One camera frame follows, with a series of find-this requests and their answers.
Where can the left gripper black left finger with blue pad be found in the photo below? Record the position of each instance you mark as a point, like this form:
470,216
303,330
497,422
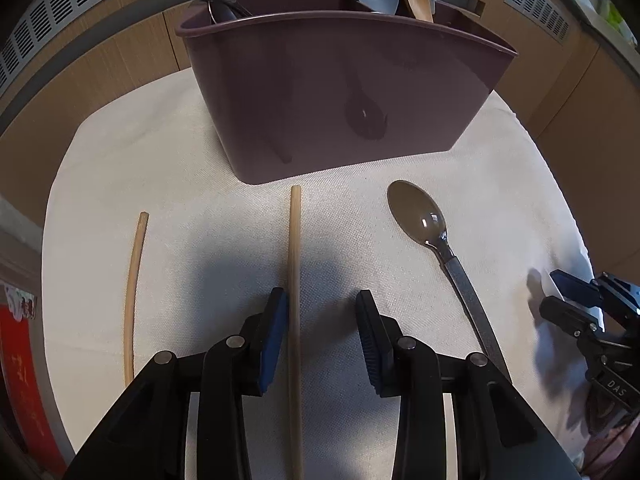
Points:
143,434

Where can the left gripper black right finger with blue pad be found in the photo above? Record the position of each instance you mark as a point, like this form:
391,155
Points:
498,435

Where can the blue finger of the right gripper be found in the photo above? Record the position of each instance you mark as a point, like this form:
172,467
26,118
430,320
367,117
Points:
574,289

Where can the wooden chopstick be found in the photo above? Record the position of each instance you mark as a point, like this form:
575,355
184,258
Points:
130,297
295,409

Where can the red door mat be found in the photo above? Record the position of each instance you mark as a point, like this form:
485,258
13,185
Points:
19,373

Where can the wooden cabinet front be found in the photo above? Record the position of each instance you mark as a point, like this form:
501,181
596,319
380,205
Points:
578,100

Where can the cream table cloth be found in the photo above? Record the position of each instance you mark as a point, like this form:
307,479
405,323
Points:
215,247

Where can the small grey vent grille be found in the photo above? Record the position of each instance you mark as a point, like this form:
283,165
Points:
545,14

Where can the maroon plastic utensil holder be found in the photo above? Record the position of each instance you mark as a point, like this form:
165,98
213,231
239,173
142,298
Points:
307,85

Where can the brown spoon black handle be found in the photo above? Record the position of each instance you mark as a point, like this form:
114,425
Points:
420,218

